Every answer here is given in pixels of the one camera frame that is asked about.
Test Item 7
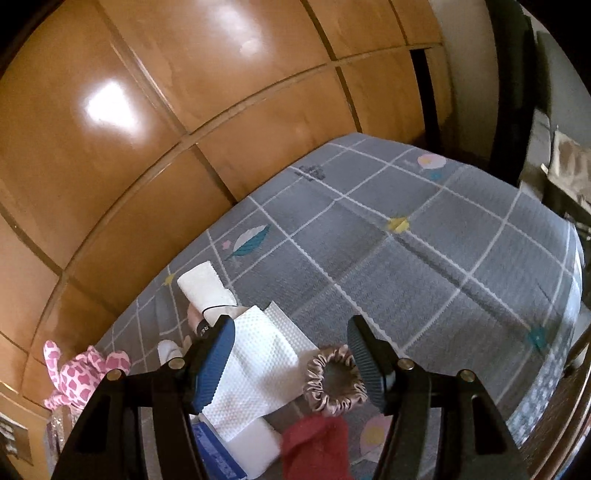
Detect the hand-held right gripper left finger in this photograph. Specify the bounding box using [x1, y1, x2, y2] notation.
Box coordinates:
[51, 315, 237, 480]

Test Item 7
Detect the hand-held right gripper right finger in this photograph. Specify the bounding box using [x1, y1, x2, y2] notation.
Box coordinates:
[347, 315, 527, 480]

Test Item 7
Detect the white paper towel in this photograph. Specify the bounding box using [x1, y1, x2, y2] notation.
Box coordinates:
[203, 301, 319, 480]

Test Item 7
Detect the pink satin scrunchie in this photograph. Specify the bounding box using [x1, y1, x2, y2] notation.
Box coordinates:
[302, 344, 370, 418]

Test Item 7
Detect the blue tissue packet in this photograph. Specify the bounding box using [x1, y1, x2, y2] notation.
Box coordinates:
[190, 413, 247, 480]

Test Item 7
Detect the red cloth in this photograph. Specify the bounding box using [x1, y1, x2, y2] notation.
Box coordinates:
[281, 415, 351, 480]

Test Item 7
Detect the grey checked tablecloth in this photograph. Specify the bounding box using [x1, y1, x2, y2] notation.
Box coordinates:
[95, 131, 585, 480]

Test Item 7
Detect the pink spotted plush toy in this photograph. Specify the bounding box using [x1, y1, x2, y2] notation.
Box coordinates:
[42, 340, 132, 411]

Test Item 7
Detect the wooden wardrobe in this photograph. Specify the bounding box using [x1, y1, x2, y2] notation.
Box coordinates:
[0, 0, 455, 437]

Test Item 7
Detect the beige cushion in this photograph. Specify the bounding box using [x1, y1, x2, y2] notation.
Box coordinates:
[547, 130, 591, 206]

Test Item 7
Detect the grey sofa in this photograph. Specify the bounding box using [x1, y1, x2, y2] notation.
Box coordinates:
[519, 32, 591, 190]

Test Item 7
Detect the dark door frame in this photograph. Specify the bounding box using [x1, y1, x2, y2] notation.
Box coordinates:
[487, 0, 539, 188]

